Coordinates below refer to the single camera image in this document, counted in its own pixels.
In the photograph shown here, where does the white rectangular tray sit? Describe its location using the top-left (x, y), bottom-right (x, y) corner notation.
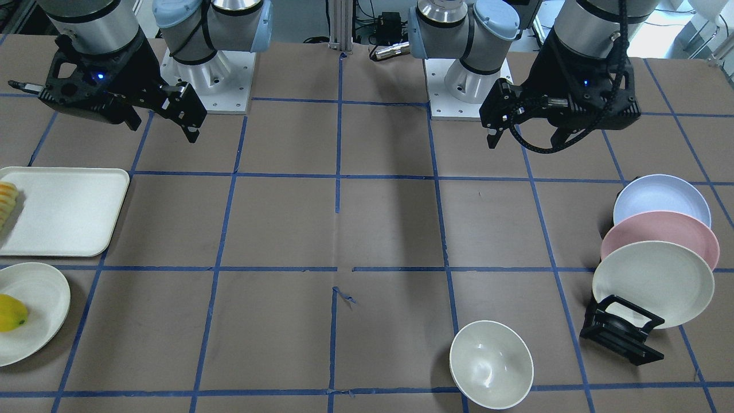
top-left (1, 166), bottom-right (130, 257)

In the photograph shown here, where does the silver metal connector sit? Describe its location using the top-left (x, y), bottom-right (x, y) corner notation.
top-left (369, 41), bottom-right (411, 62)

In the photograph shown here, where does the sliced bread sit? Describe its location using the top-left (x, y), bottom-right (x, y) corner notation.
top-left (0, 181), bottom-right (20, 228)

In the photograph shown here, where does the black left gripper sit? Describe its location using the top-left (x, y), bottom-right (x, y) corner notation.
top-left (479, 30), bottom-right (641, 151)

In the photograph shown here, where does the white plate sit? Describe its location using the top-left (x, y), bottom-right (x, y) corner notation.
top-left (1, 262), bottom-right (71, 367)

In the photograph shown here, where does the pink plate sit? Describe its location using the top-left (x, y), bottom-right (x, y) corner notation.
top-left (600, 210), bottom-right (720, 270)

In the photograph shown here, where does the blue plate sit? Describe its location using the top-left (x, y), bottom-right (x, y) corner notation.
top-left (612, 174), bottom-right (712, 228)

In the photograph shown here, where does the cream plate in rack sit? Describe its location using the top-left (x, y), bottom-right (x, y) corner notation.
top-left (592, 240), bottom-right (715, 329)

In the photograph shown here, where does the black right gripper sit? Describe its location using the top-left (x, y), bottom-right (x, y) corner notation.
top-left (23, 29), bottom-right (207, 143)

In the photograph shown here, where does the yellow lemon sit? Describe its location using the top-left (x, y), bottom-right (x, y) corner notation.
top-left (1, 294), bottom-right (29, 332)

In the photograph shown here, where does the white bowl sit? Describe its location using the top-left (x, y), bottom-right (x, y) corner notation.
top-left (449, 321), bottom-right (535, 410)

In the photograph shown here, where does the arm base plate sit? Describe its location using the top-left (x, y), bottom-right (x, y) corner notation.
top-left (160, 50), bottom-right (257, 115)
top-left (424, 52), bottom-right (512, 121)

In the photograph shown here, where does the aluminium frame post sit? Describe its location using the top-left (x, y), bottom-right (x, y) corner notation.
top-left (327, 0), bottom-right (355, 54)

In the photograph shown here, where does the black power adapter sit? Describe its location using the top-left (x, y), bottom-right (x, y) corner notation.
top-left (375, 11), bottom-right (402, 42)

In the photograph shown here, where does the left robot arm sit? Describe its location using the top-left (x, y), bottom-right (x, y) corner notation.
top-left (407, 1), bottom-right (654, 154)

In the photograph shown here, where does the black plate rack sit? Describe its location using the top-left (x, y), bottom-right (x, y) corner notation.
top-left (579, 295), bottom-right (664, 366)

